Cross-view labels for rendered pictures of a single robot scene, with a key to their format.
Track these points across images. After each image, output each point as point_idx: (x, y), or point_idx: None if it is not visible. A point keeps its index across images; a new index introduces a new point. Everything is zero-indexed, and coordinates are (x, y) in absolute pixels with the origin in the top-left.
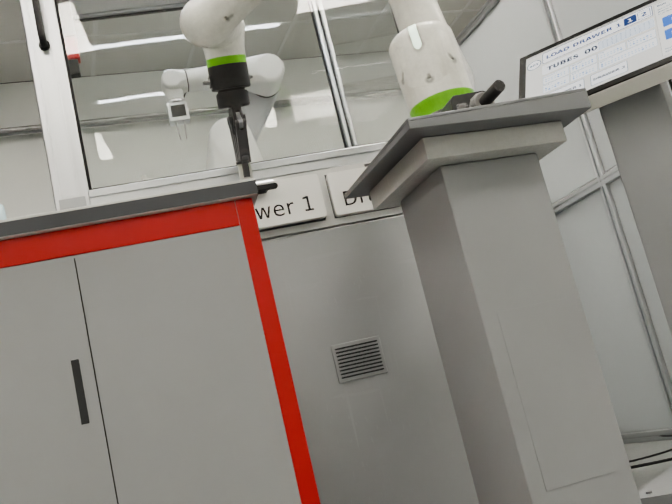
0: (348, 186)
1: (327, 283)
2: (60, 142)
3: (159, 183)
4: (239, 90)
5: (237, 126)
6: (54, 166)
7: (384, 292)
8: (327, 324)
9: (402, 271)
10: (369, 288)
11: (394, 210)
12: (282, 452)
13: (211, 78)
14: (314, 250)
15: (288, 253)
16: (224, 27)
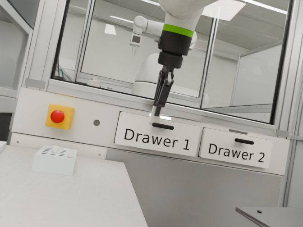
0: (214, 141)
1: (176, 196)
2: (43, 38)
3: (98, 92)
4: (178, 56)
5: (165, 83)
6: (32, 52)
7: (207, 213)
8: (165, 222)
9: (222, 204)
10: (199, 208)
11: (234, 164)
12: None
13: (162, 39)
14: (177, 172)
15: (160, 169)
16: (195, 2)
